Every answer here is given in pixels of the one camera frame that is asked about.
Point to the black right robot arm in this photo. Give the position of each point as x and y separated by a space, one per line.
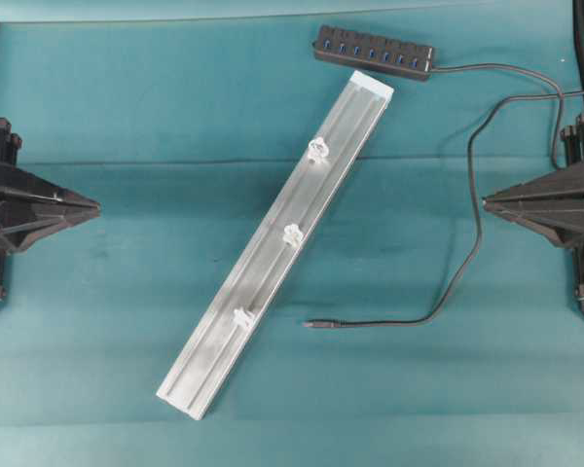
578 28

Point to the silver aluminium rail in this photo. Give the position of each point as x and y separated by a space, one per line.
235 312

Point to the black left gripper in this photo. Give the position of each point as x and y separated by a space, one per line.
22 224

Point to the black USB hub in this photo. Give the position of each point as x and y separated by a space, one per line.
375 53

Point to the teal table cloth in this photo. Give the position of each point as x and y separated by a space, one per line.
185 133

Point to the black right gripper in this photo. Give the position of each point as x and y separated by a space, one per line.
561 222

